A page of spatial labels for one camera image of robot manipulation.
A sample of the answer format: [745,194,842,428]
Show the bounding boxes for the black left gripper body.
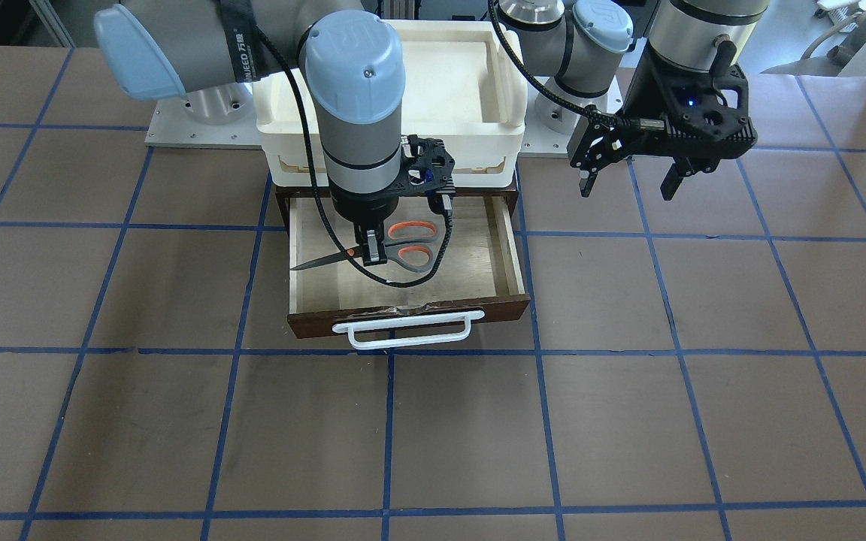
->
[568,53,757,172]

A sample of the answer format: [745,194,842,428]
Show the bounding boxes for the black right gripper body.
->
[330,188,399,244]

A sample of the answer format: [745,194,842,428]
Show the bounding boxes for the grey orange scissors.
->
[291,220,441,273]

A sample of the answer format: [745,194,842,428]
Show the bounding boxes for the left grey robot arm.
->
[487,1,768,200]

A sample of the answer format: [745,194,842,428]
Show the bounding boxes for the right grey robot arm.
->
[93,1,407,266]

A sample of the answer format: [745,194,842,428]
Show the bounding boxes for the white plastic crate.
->
[253,20,530,189]

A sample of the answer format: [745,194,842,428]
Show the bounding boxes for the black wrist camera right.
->
[392,134,455,198]

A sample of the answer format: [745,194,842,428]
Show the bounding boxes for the wooden drawer with white handle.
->
[286,192,531,351]

